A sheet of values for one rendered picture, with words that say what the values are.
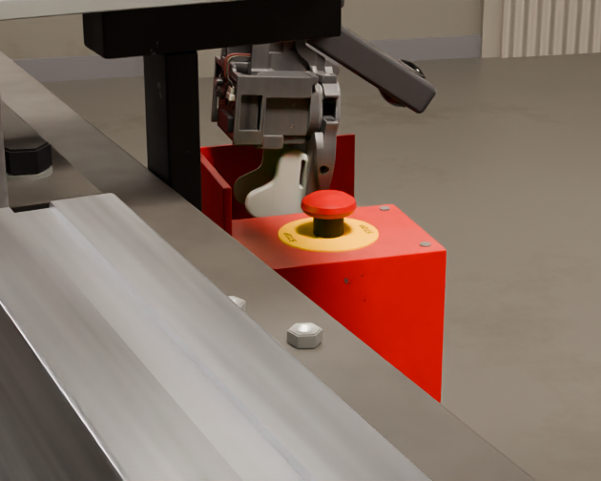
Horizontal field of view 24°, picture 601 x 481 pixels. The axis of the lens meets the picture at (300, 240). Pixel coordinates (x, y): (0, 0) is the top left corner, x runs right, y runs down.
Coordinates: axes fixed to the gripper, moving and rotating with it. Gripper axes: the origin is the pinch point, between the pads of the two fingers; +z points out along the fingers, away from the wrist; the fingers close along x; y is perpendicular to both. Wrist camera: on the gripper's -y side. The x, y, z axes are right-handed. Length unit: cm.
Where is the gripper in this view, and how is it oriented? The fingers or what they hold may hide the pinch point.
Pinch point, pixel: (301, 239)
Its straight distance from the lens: 109.9
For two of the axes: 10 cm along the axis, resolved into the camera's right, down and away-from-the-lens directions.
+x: 2.9, 3.3, -9.0
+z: -0.8, 9.4, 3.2
